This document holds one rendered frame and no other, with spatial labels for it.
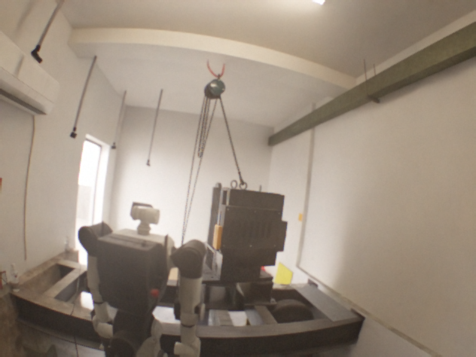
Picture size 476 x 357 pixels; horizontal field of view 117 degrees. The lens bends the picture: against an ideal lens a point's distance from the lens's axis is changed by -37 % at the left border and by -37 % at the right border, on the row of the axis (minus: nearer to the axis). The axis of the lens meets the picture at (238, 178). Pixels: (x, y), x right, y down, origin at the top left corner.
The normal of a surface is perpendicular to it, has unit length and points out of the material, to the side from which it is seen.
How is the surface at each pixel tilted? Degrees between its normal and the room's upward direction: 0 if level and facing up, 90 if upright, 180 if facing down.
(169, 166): 90
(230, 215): 90
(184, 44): 90
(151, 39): 90
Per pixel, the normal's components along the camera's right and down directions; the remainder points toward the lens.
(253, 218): 0.41, 0.00
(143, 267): 0.02, -0.06
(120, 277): -0.01, 0.20
